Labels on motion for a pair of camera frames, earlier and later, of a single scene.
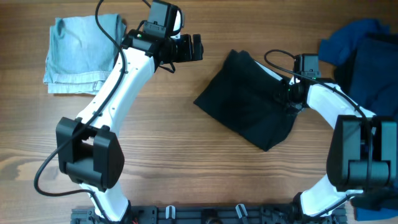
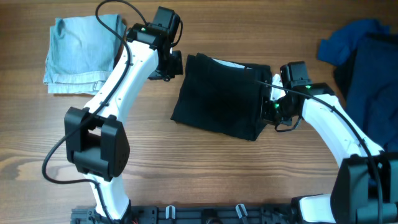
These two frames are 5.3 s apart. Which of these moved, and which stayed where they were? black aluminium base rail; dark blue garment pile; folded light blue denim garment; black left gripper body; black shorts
Moved: black shorts; black left gripper body
Stayed: folded light blue denim garment; black aluminium base rail; dark blue garment pile
